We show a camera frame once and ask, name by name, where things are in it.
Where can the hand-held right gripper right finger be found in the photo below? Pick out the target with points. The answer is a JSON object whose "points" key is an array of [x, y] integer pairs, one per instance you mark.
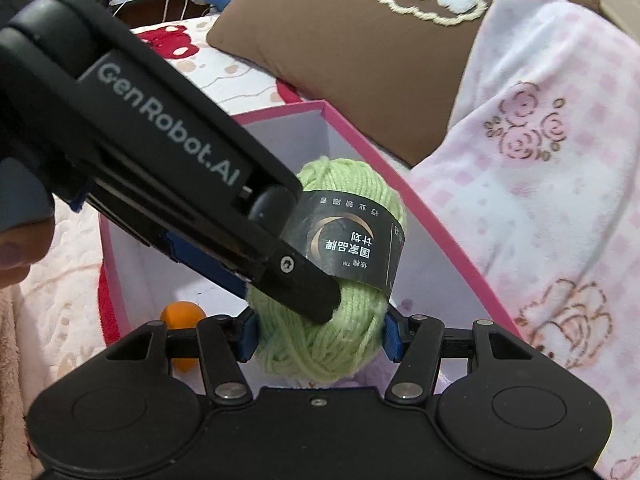
{"points": [[392, 340]]}

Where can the brown cloud pillow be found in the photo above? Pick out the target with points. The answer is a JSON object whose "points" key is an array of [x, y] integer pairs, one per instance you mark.
{"points": [[375, 60]]}

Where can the pink checked pillow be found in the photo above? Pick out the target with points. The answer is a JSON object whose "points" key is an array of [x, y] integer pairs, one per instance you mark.
{"points": [[550, 210]]}

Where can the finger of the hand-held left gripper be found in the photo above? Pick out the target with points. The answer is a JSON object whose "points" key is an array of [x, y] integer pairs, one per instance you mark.
{"points": [[300, 280], [200, 260]]}

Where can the person's left hand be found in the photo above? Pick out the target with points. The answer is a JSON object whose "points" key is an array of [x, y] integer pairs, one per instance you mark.
{"points": [[22, 250]]}

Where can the pink cardboard box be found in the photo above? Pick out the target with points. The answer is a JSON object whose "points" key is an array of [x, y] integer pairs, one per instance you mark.
{"points": [[300, 140]]}

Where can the purple plush toy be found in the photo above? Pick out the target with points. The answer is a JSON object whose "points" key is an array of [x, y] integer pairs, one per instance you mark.
{"points": [[360, 372]]}

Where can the printed bear blanket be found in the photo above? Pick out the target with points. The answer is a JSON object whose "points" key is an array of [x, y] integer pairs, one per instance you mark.
{"points": [[215, 75]]}

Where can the beige headboard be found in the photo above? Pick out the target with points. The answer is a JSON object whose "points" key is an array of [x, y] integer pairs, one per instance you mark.
{"points": [[622, 15]]}

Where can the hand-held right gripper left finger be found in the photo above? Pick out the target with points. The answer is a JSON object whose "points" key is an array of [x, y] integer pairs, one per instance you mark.
{"points": [[247, 336]]}

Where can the orange ball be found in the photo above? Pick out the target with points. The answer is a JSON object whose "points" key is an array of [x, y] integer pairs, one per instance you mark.
{"points": [[182, 317]]}

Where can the green yarn ball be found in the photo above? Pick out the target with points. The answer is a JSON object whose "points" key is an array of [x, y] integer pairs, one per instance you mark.
{"points": [[325, 345]]}

